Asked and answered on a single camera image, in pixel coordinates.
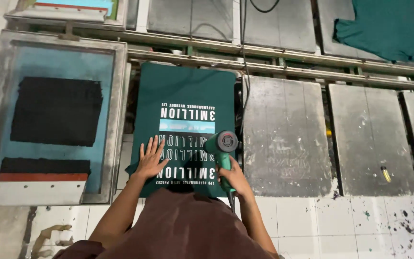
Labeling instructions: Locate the person's left hand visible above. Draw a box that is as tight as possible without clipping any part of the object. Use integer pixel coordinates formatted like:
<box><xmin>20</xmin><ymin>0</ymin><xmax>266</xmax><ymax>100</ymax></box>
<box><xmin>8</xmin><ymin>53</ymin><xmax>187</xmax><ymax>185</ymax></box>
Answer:
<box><xmin>134</xmin><ymin>135</ymin><xmax>169</xmax><ymax>180</ymax></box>

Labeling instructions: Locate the person's right hand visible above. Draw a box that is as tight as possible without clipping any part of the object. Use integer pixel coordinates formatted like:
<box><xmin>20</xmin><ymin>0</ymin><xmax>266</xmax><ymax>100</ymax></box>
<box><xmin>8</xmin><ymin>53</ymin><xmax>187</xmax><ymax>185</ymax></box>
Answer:
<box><xmin>216</xmin><ymin>155</ymin><xmax>254</xmax><ymax>198</ymax></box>

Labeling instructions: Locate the green heat gun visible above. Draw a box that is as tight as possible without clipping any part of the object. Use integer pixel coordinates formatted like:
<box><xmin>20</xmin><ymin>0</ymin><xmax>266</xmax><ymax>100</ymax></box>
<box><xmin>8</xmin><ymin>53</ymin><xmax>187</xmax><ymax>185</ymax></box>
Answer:
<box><xmin>204</xmin><ymin>130</ymin><xmax>239</xmax><ymax>193</ymax></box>

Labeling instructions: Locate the green printed t-shirt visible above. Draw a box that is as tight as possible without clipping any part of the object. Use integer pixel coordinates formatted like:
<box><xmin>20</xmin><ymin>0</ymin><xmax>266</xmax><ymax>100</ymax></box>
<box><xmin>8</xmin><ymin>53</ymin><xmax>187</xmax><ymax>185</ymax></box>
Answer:
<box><xmin>125</xmin><ymin>63</ymin><xmax>237</xmax><ymax>198</ymax></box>

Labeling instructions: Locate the person's brown shirt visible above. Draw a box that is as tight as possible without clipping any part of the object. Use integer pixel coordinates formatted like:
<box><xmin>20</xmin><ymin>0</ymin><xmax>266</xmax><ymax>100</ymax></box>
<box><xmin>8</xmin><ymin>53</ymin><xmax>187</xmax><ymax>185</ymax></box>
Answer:
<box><xmin>52</xmin><ymin>187</ymin><xmax>282</xmax><ymax>259</ymax></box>

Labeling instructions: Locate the red blade metal squeegee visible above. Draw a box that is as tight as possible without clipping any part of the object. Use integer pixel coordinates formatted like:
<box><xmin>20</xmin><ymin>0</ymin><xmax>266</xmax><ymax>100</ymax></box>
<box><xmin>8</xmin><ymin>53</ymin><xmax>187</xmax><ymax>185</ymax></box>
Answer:
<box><xmin>0</xmin><ymin>157</ymin><xmax>92</xmax><ymax>206</ymax></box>
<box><xmin>32</xmin><ymin>2</ymin><xmax>109</xmax><ymax>23</ymax></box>

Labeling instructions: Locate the plain green t-shirt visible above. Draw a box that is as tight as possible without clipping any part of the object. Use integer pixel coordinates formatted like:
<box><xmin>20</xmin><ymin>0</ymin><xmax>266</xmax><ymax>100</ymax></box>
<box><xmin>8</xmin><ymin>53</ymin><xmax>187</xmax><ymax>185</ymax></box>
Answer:
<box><xmin>333</xmin><ymin>0</ymin><xmax>414</xmax><ymax>63</ymax></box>

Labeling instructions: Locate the long black hanging cable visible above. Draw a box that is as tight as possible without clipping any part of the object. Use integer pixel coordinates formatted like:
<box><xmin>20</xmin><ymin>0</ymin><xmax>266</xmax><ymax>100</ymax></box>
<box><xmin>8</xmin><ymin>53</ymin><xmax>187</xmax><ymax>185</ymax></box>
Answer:
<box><xmin>239</xmin><ymin>0</ymin><xmax>251</xmax><ymax>134</ymax></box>

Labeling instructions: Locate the long metal rail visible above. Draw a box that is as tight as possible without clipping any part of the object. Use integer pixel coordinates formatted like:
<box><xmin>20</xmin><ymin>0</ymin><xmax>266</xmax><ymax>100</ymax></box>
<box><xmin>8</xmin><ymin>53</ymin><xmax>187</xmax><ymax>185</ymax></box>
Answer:
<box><xmin>127</xmin><ymin>49</ymin><xmax>414</xmax><ymax>91</ymax></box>
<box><xmin>6</xmin><ymin>24</ymin><xmax>414</xmax><ymax>77</ymax></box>

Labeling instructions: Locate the short black looped cable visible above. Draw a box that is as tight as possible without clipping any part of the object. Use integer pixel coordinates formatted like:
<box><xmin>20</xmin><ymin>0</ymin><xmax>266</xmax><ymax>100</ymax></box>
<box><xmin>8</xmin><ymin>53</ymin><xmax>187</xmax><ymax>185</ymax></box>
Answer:
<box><xmin>249</xmin><ymin>0</ymin><xmax>281</xmax><ymax>14</ymax></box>

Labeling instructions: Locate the small blue mesh screen frame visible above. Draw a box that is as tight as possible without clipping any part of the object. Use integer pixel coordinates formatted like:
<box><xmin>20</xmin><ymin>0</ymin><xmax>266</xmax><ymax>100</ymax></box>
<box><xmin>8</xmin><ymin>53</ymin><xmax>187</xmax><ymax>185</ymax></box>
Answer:
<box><xmin>5</xmin><ymin>0</ymin><xmax>129</xmax><ymax>30</ymax></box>

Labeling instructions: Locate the large blue mesh screen frame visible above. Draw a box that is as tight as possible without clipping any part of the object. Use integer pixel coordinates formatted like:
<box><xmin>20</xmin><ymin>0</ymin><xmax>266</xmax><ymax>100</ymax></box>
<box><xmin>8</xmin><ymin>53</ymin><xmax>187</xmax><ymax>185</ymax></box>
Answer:
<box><xmin>0</xmin><ymin>29</ymin><xmax>128</xmax><ymax>206</ymax></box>

